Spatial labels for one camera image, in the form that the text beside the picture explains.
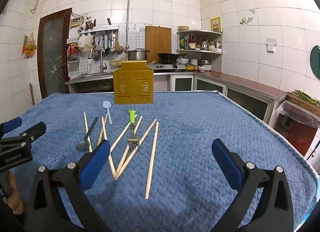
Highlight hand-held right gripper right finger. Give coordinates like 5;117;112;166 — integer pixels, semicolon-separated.
211;138;294;232

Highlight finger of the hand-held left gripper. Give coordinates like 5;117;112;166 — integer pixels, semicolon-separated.
0;122;47;154
0;117;22;135

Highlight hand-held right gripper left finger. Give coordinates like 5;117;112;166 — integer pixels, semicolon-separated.
26;139;111;232

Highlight wooden chopstick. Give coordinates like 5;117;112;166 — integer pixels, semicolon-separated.
114;119;157;180
83;112;93;152
101;116;118;179
97;113;109;146
145;121;160;200
115;116;143;174
109;114;138;154

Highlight metal spoon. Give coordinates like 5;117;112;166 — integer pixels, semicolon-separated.
75;116;99;150

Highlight green-handled metal fork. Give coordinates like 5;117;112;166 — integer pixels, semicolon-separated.
127;110;141;148

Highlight light blue plastic spoon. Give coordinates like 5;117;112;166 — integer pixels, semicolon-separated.
102;101;113;124

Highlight yellow perforated utensil holder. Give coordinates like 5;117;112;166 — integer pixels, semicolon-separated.
113;60;154;105

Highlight person's left hand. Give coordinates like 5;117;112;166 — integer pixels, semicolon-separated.
6;172;23;215

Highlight blue knitted blanket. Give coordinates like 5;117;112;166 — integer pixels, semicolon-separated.
0;91;319;232

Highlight plastic-covered red cabinet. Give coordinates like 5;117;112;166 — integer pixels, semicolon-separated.
276;100;320;157

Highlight hanging orange snack bags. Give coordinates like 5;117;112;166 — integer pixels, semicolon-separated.
21;33;37;59

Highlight steel sink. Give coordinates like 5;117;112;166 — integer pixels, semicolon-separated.
75;72;114;80

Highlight brown-topped kitchen counter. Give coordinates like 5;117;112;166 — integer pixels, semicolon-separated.
65;70;288;125

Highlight brown-framed glass door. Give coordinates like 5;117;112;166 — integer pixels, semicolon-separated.
37;8;73;99

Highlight wooden crate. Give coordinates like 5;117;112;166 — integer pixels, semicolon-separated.
286;92;320;116

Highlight stack of white dishes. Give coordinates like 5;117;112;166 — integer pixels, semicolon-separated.
190;58;212;72

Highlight steel faucet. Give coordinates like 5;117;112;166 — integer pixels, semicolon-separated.
87;45;107;73

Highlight white hanging cloth bag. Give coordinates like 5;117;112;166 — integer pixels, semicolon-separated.
79;35;94;52

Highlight green vegetables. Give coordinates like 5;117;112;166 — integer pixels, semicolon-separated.
294;90;320;105

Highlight hanging black ladle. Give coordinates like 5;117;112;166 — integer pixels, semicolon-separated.
104;32;114;55

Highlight steel pot with lid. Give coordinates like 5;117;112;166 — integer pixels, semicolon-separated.
124;48;150;61

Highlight steel gas stove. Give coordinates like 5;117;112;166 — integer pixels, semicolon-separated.
147;62;187;71

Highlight steel cutlery cup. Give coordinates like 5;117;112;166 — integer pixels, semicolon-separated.
85;18;97;31

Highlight black wok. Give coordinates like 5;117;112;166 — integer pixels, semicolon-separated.
157;52;188;62

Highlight wooden cutting board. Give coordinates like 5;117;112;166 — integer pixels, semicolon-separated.
145;25;172;63

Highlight green round object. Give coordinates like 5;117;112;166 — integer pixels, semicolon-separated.
309;45;320;81

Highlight wire wall basket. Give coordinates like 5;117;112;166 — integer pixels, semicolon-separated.
65;43;80;63

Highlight grey corner wall shelf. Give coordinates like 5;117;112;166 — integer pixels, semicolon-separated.
176;30;223;73

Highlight beige wall control box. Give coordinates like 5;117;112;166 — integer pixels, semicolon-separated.
69;17;84;28

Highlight steel wall utensil rack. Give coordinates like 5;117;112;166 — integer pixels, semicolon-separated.
78;25;119;35

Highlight white wall socket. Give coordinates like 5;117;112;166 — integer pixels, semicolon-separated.
266;38;277;52

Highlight yellow wall poster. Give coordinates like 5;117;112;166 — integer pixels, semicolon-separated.
209;16;222;33

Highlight grey vertical wall pipe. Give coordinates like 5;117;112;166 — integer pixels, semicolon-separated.
126;0;132;48

